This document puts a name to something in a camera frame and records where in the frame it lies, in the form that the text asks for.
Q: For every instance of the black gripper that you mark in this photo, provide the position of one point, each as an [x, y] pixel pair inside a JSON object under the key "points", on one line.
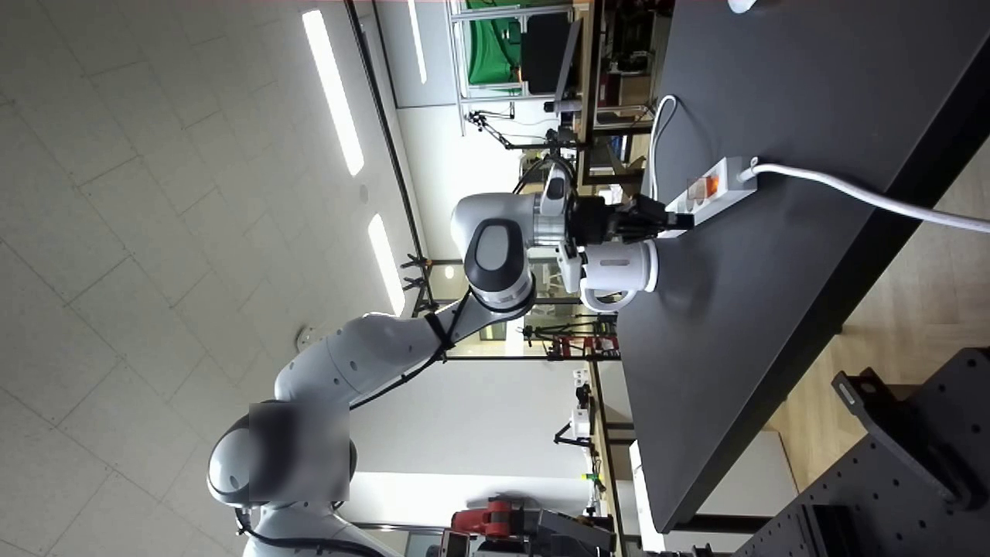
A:
{"points": [[593, 220]]}

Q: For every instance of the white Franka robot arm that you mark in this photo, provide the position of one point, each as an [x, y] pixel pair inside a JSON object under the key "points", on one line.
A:
{"points": [[358, 373]]}

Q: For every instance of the short ceiling light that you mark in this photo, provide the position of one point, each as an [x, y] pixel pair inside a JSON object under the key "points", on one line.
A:
{"points": [[385, 256]]}

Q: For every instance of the black perforated breadboard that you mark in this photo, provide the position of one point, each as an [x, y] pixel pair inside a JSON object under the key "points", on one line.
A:
{"points": [[897, 465]]}

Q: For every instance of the red machine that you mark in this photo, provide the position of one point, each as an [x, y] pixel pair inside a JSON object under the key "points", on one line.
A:
{"points": [[487, 517]]}

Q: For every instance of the long ceiling light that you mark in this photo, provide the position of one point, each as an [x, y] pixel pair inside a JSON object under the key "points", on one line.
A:
{"points": [[331, 92]]}

